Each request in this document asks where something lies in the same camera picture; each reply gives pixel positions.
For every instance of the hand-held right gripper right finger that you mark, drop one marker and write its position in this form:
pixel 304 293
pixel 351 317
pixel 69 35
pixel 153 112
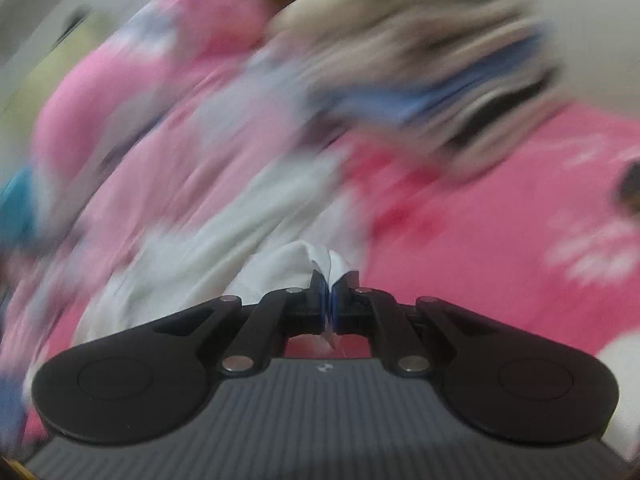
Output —
pixel 336 307

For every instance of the white shirt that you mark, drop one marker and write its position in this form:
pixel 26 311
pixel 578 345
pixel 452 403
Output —
pixel 225 260

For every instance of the pink floral duvet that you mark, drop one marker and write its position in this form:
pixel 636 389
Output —
pixel 150 125

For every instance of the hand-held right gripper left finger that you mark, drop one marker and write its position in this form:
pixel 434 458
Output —
pixel 320 305

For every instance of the stack of folded clothes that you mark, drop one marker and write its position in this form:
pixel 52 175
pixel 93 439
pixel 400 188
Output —
pixel 425 60

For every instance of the teal pillow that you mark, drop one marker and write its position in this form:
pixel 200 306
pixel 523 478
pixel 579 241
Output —
pixel 17 210

